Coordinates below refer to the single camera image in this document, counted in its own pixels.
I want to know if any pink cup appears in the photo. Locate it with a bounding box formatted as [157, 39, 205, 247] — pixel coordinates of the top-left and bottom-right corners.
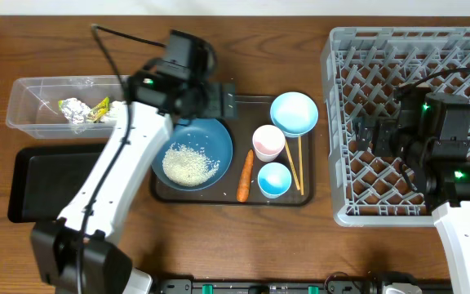
[252, 125, 286, 162]

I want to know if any large light blue bowl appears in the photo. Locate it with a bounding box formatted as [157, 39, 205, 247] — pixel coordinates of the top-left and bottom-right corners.
[270, 91, 319, 138]

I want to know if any small light blue cup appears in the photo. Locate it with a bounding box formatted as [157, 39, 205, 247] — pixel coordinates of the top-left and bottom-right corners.
[257, 163, 292, 199]

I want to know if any yellow green snack wrapper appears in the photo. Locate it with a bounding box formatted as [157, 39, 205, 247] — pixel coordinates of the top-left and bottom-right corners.
[86, 97, 109, 123]

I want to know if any aluminium foil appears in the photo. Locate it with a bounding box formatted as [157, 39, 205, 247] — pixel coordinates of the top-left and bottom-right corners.
[58, 97, 91, 124]

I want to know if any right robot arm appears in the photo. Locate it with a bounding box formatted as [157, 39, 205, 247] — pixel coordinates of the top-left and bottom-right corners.
[352, 68, 470, 293]

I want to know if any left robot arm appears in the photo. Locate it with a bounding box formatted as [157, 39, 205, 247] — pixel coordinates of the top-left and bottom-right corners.
[30, 30, 234, 293]

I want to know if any grey dishwasher rack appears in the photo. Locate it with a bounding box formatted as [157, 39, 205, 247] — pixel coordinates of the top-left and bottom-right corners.
[321, 27, 470, 227]

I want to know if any dark blue plate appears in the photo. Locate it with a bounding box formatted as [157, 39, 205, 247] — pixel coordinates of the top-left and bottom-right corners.
[152, 118, 233, 191]

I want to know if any dark brown serving tray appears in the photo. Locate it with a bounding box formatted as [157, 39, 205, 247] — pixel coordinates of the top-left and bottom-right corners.
[150, 96, 313, 207]

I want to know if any pile of white rice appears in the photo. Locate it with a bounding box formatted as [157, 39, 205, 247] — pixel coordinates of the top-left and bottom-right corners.
[162, 143, 219, 187]

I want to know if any left wooden chopstick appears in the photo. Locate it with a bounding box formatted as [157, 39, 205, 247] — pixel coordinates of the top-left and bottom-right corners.
[285, 140, 300, 190]

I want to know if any wooden chopstick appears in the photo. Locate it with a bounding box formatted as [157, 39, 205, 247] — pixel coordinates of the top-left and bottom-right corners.
[298, 136, 304, 196]
[285, 140, 300, 190]

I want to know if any right wooden chopstick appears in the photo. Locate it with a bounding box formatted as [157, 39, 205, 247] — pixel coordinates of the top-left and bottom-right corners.
[298, 136, 304, 196]

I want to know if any orange carrot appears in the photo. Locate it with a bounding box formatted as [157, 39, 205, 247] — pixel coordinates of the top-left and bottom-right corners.
[237, 149, 255, 203]

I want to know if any white crumpled tissue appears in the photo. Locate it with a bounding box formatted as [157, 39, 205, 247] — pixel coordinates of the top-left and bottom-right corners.
[100, 100, 125, 123]

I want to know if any clear plastic bin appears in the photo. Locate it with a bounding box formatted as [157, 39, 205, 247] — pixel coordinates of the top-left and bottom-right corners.
[6, 75, 122, 139]

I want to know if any black bin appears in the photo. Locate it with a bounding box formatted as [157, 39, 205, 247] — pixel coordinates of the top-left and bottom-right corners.
[7, 143, 105, 223]

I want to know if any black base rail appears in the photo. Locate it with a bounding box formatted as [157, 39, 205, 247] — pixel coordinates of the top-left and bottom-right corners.
[147, 271, 453, 294]

